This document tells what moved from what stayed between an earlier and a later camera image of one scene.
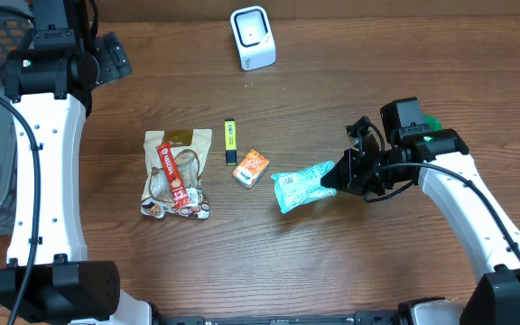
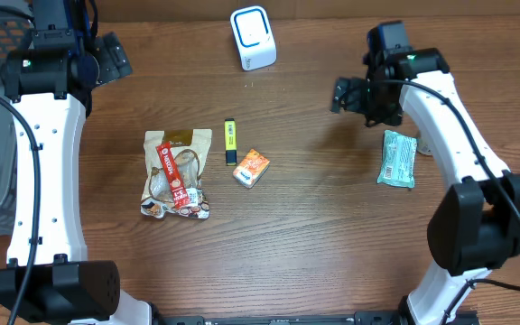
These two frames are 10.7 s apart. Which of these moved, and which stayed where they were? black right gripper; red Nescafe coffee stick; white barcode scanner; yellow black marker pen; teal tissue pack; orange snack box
Moved: black right gripper; teal tissue pack
Stayed: yellow black marker pen; orange snack box; red Nescafe coffee stick; white barcode scanner
